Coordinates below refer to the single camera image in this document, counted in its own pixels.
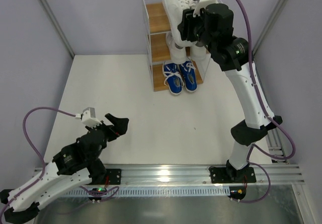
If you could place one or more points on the slotted cable duct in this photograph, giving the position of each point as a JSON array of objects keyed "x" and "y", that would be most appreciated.
[{"x": 172, "y": 191}]

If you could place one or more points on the blue canvas sneaker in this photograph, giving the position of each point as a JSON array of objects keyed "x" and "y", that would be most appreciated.
[
  {"x": 173, "y": 78},
  {"x": 187, "y": 70}
]

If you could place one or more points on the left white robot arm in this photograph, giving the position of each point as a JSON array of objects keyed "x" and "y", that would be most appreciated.
[{"x": 75, "y": 165}]

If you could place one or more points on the white lace sneaker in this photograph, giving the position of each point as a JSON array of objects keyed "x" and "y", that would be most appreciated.
[
  {"x": 178, "y": 54},
  {"x": 197, "y": 53}
]

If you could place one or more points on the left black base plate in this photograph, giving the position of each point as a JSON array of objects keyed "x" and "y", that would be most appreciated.
[{"x": 112, "y": 177}]

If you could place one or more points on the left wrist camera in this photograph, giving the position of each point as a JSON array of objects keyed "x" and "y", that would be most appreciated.
[{"x": 88, "y": 118}]

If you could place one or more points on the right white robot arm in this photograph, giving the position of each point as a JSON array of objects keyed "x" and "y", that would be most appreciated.
[{"x": 237, "y": 63}]

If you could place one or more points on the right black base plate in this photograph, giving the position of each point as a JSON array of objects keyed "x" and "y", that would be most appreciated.
[{"x": 219, "y": 175}]

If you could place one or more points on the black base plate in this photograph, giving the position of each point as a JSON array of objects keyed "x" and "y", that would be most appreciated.
[
  {"x": 112, "y": 177},
  {"x": 219, "y": 175}
]

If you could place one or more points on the white wire shoe shelf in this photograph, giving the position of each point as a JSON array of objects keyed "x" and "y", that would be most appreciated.
[{"x": 158, "y": 25}]

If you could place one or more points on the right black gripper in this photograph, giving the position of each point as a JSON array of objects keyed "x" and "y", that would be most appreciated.
[{"x": 188, "y": 24}]

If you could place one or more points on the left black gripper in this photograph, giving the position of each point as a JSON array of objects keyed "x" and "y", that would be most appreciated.
[{"x": 108, "y": 130}]

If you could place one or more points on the aluminium mounting rail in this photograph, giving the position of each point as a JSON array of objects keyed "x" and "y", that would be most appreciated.
[{"x": 184, "y": 175}]

